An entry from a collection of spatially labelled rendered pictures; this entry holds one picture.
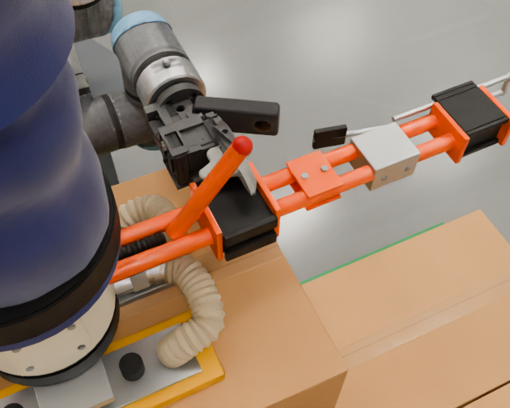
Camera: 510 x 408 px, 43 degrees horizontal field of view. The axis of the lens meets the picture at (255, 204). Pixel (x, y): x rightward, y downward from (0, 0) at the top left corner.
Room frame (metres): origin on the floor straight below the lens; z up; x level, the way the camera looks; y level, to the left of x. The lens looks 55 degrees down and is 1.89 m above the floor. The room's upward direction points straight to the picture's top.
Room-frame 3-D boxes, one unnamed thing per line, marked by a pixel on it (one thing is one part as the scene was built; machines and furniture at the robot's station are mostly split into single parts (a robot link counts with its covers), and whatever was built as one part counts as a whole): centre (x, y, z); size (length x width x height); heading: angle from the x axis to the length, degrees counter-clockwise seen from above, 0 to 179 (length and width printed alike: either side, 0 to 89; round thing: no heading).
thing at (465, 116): (0.60, -0.29, 1.24); 0.08 x 0.07 x 0.05; 116
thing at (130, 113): (0.73, 0.17, 1.13); 0.12 x 0.09 x 0.12; 116
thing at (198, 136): (0.57, 0.09, 1.24); 0.12 x 0.09 x 0.08; 26
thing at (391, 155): (0.54, -0.17, 1.23); 0.07 x 0.07 x 0.04; 26
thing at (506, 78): (0.62, -0.22, 1.24); 0.31 x 0.03 x 0.05; 116
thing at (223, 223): (0.45, 0.02, 1.24); 0.10 x 0.08 x 0.06; 26
